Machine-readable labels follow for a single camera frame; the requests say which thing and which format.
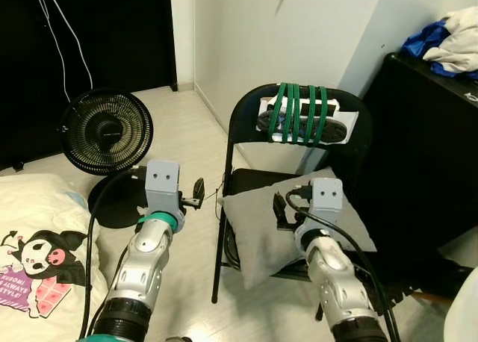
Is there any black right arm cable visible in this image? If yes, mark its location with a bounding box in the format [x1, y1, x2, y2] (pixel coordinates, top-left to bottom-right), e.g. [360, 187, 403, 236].
[286, 184, 404, 342]

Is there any blue cloth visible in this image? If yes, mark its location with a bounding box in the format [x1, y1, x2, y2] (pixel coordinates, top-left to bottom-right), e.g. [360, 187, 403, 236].
[402, 19, 478, 80]

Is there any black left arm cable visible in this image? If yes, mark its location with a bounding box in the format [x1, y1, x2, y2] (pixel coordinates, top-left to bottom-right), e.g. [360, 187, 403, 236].
[78, 167, 150, 341]

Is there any white cartoon print blanket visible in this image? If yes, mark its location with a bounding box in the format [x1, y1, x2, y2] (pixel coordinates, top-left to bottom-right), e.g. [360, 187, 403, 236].
[0, 172, 110, 342]

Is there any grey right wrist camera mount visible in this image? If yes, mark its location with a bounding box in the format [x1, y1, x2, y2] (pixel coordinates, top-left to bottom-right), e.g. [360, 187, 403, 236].
[310, 178, 344, 222]

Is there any thin white cable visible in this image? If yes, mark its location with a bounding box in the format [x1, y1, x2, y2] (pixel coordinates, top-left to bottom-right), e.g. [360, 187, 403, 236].
[28, 0, 69, 102]
[43, 0, 95, 90]

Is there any black oval device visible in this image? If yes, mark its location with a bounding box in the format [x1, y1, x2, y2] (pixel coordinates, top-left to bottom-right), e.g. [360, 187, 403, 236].
[256, 111, 358, 143]

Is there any black cabinet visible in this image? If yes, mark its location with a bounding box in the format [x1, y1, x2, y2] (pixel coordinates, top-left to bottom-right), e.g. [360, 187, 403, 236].
[351, 52, 478, 283]

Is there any black floor fan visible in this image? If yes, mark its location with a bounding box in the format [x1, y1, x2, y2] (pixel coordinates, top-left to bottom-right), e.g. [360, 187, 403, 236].
[60, 88, 155, 229]

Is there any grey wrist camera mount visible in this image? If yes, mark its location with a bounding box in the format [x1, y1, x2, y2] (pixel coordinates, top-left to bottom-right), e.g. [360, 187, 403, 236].
[144, 160, 182, 216]
[310, 178, 344, 222]

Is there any black folding chair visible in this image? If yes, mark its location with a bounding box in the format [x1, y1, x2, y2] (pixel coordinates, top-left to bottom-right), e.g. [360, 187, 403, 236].
[211, 83, 374, 305]

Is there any black wardrobe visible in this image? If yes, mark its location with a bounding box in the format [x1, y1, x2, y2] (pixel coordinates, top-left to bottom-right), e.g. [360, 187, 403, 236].
[0, 0, 178, 171]

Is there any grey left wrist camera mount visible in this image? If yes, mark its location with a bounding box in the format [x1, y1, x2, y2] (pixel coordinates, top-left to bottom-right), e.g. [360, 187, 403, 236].
[144, 160, 182, 216]

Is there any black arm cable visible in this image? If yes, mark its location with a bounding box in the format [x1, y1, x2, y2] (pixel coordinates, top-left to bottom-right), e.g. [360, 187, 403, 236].
[286, 184, 404, 342]
[78, 167, 150, 341]

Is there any white rounded object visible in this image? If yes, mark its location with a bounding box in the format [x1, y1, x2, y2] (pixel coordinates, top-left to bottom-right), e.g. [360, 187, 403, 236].
[444, 267, 478, 342]

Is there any green wrapped strap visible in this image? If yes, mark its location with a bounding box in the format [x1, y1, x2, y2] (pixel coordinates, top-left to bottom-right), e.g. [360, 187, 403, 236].
[267, 82, 329, 146]

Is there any white grey garment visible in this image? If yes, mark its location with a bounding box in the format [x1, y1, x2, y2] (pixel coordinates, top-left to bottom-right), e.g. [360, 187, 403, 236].
[423, 6, 478, 74]

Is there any grey fabric pillow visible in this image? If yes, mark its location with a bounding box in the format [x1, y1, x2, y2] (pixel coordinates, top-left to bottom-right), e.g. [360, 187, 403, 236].
[219, 168, 378, 290]

